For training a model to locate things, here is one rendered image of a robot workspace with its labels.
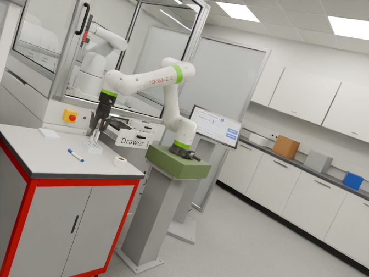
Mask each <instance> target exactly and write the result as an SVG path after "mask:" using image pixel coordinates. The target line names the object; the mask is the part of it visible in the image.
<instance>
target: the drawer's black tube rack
mask: <svg viewBox="0 0 369 277"><path fill-rule="evenodd" d="M109 125H110V126H111V127H113V128H114V129H116V130H117V131H119V130H118V128H119V129H127V130H131V129H133V128H131V127H129V126H128V125H126V124H125V123H123V122H121V121H116V120H111V121H110V123H109Z"/></svg>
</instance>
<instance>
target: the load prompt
mask: <svg viewBox="0 0 369 277"><path fill-rule="evenodd" d="M199 114H202V115H204V116H207V117H210V118H212V119H215V120H217V121H220V122H222V123H224V124H228V120H226V119H224V118H221V117H218V116H216V115H213V114H211V113H208V112H206V111H204V110H201V109H200V110H199Z"/></svg>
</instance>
